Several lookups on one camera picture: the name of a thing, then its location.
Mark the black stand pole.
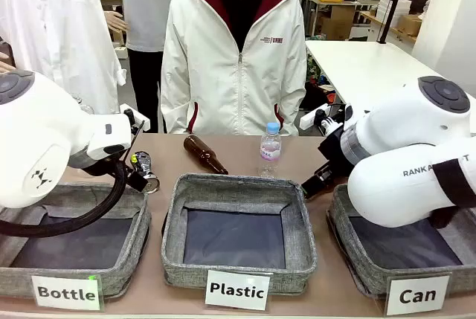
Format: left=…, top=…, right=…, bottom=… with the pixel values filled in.
left=376, top=0, right=405, bottom=45

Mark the person in white coat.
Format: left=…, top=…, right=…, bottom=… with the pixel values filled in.
left=0, top=0, right=128, bottom=116

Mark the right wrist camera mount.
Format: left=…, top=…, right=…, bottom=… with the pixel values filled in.
left=314, top=103, right=353, bottom=137

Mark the cardboard box on shelf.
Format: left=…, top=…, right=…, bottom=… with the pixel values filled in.
left=396, top=13, right=424, bottom=37

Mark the person in white maroon jacket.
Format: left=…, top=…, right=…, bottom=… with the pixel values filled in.
left=159, top=0, right=308, bottom=137

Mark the grey fabric basket labelled Bottle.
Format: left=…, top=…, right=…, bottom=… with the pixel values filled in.
left=0, top=181, right=152, bottom=300

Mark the bare hand at picture edge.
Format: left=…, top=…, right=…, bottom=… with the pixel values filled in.
left=0, top=51, right=18, bottom=74

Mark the grey fabric basket labelled Can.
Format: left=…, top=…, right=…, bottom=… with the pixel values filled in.
left=326, top=183, right=476, bottom=300

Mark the crushed black silver can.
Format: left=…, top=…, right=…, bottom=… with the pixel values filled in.
left=132, top=150, right=161, bottom=195

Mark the white background table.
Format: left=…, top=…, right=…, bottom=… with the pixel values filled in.
left=303, top=39, right=476, bottom=112

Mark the large cardboard box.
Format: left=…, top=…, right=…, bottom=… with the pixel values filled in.
left=320, top=5, right=355, bottom=41

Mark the white Plastic label card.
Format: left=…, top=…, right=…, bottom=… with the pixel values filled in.
left=204, top=269, right=271, bottom=312

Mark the white Bottle label card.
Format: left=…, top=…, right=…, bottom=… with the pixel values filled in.
left=30, top=274, right=103, bottom=312

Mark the person in grey shirt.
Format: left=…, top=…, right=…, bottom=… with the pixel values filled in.
left=110, top=0, right=187, bottom=134

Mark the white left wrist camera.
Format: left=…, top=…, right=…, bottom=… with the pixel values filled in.
left=123, top=108, right=152, bottom=133

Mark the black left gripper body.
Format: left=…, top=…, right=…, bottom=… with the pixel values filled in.
left=111, top=155, right=149, bottom=193

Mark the bare background hand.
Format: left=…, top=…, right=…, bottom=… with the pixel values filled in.
left=103, top=10, right=130, bottom=33

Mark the grey fabric basket labelled Plastic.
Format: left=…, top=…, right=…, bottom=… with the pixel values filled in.
left=160, top=173, right=318, bottom=296

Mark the white Can label card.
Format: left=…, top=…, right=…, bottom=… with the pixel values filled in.
left=384, top=274, right=452, bottom=317

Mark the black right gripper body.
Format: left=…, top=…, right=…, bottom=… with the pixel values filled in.
left=317, top=128, right=358, bottom=183

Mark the small pink-label water bottle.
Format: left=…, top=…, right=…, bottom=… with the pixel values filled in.
left=258, top=122, right=282, bottom=179

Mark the black corrugated cable hose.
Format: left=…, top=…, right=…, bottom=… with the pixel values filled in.
left=0, top=161, right=128, bottom=239

